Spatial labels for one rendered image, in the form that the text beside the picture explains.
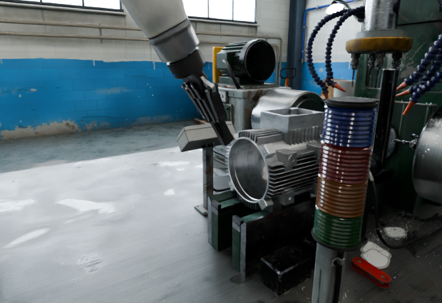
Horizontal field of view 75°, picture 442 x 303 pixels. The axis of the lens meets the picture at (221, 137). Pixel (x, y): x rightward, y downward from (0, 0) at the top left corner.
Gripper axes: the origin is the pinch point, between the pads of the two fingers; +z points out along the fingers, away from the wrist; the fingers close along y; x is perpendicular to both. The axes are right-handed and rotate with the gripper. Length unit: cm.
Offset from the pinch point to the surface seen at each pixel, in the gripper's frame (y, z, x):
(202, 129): 15.9, 4.2, -1.6
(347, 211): -38.3, -1.8, 7.1
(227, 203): -1.7, 16.4, 8.7
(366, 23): -4, 1, -56
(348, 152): -37.9, -8.6, 3.7
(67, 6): 547, -81, -90
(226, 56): 53, 2, -42
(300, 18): 492, 167, -558
